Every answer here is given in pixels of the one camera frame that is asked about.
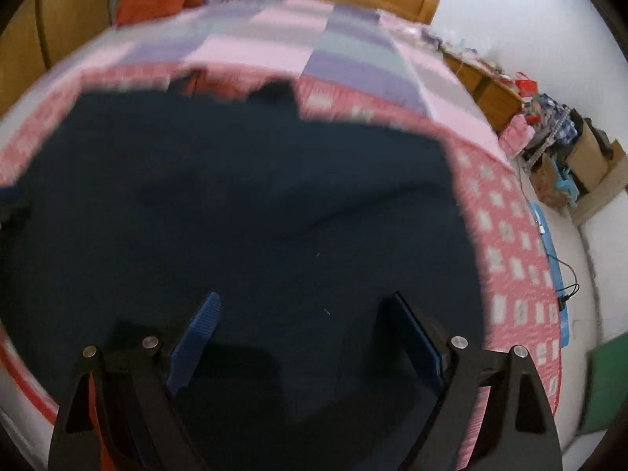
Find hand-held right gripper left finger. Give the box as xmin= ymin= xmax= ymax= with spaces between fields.
xmin=48 ymin=291 xmax=223 ymax=471

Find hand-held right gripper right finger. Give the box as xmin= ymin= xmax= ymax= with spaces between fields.
xmin=377 ymin=292 xmax=564 ymax=471

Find large dark sweatshirt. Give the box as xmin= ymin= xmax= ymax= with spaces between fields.
xmin=0 ymin=78 xmax=491 ymax=471

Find blue plaid clothes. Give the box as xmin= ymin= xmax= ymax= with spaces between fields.
xmin=527 ymin=92 xmax=579 ymax=158

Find blue floor mat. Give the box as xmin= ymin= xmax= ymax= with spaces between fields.
xmin=529 ymin=200 xmax=572 ymax=347

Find green board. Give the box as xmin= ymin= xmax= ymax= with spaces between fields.
xmin=578 ymin=332 xmax=628 ymax=435

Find small cardboard box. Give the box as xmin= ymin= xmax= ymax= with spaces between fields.
xmin=530 ymin=154 xmax=570 ymax=208

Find turquoise plastic stool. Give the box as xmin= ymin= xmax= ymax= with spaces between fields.
xmin=552 ymin=159 xmax=586 ymax=202

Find pink soft bag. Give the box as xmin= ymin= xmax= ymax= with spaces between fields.
xmin=498 ymin=117 xmax=535 ymax=158

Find large cardboard box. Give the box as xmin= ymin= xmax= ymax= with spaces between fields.
xmin=566 ymin=130 xmax=626 ymax=192

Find wooden bedside cabinet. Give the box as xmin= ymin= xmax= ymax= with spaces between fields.
xmin=442 ymin=51 xmax=523 ymax=133

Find pile of small clutter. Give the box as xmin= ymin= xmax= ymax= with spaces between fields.
xmin=422 ymin=27 xmax=504 ymax=77

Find patchwork checked bed sheet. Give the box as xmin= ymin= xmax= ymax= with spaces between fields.
xmin=0 ymin=0 xmax=565 ymax=471

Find wooden wardrobe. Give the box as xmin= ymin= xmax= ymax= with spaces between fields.
xmin=0 ymin=0 xmax=119 ymax=119

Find black cable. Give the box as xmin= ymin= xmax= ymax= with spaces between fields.
xmin=547 ymin=252 xmax=581 ymax=312

